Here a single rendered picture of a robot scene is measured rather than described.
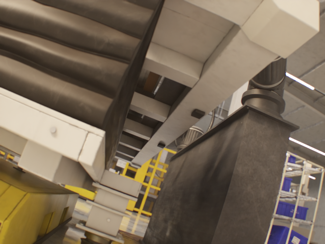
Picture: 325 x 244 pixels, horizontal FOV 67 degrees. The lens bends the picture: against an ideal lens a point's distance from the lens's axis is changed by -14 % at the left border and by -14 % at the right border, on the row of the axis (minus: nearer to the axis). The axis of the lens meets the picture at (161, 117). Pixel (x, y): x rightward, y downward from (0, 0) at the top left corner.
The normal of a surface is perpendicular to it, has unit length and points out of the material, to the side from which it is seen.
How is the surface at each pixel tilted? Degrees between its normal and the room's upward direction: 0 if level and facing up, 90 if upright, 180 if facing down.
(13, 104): 90
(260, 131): 90
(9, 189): 33
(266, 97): 154
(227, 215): 90
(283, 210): 90
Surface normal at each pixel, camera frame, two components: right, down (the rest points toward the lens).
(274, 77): 0.19, 0.85
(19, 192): 0.37, -0.89
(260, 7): -0.80, 0.51
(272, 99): -0.23, 0.67
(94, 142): 0.20, -0.26
